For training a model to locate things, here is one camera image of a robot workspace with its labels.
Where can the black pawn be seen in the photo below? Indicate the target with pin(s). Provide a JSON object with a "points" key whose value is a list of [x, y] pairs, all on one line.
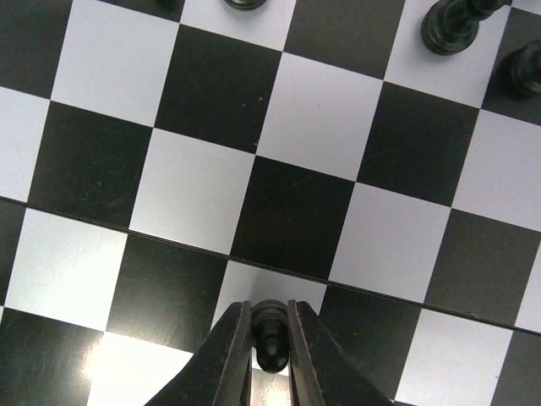
{"points": [[518, 74], [245, 5], [450, 27]]}

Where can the black and silver chessboard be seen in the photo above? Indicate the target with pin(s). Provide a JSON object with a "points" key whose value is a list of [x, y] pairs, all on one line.
{"points": [[163, 159]]}

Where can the black pawn mid board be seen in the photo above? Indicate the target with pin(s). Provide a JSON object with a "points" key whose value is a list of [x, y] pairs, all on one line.
{"points": [[270, 335]]}

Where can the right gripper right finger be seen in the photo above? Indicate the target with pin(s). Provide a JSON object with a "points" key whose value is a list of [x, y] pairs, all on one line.
{"points": [[319, 371]]}

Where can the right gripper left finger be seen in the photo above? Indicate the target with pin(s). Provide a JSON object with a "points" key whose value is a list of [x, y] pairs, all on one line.
{"points": [[220, 371]]}

